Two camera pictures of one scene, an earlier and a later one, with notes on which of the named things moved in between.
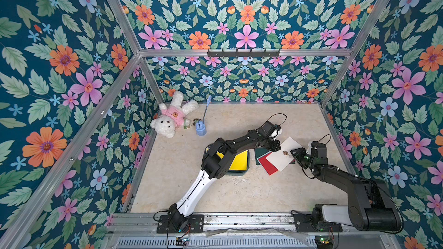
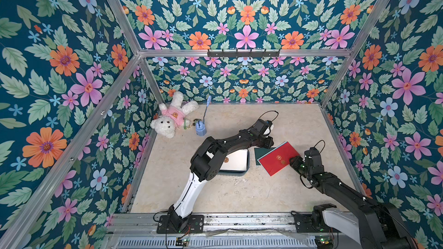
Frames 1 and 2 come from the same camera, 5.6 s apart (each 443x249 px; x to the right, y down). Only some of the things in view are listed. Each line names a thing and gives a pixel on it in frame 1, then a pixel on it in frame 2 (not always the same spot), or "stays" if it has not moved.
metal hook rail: (243, 54) stays
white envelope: (281, 158) -> (236, 161)
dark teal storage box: (237, 172) stays
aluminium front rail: (251, 231) stays
